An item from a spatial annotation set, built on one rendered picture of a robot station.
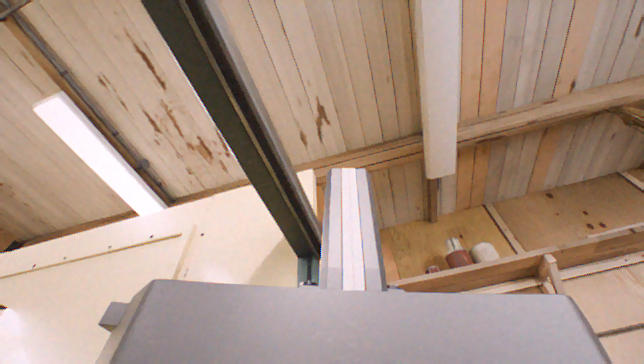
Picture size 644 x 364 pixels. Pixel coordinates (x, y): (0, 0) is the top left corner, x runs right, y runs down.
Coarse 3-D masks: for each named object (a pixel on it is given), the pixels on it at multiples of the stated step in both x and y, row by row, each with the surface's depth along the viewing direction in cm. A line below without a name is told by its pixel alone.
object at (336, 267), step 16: (336, 176) 11; (336, 192) 10; (336, 208) 9; (336, 224) 8; (336, 240) 8; (336, 256) 7; (352, 256) 7; (320, 272) 7; (336, 272) 7; (352, 272) 7; (320, 288) 7; (336, 288) 7; (352, 288) 7
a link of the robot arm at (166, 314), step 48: (144, 288) 6; (192, 288) 5; (240, 288) 5; (288, 288) 5; (144, 336) 5; (192, 336) 5; (240, 336) 5; (288, 336) 5; (336, 336) 5; (384, 336) 5; (432, 336) 5; (480, 336) 5; (528, 336) 5; (576, 336) 5
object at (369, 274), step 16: (352, 176) 11; (368, 176) 11; (352, 192) 10; (368, 192) 10; (352, 208) 9; (368, 208) 9; (352, 224) 8; (368, 224) 8; (352, 240) 8; (368, 240) 8; (368, 256) 7; (368, 272) 7; (384, 272) 7; (368, 288) 7; (384, 288) 7; (400, 288) 8
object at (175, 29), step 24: (144, 0) 26; (168, 0) 26; (168, 24) 27; (168, 48) 29; (192, 48) 29; (192, 72) 31; (216, 96) 33; (216, 120) 35; (240, 120) 35; (240, 144) 38; (264, 168) 40; (264, 192) 44; (288, 216) 48; (288, 240) 52
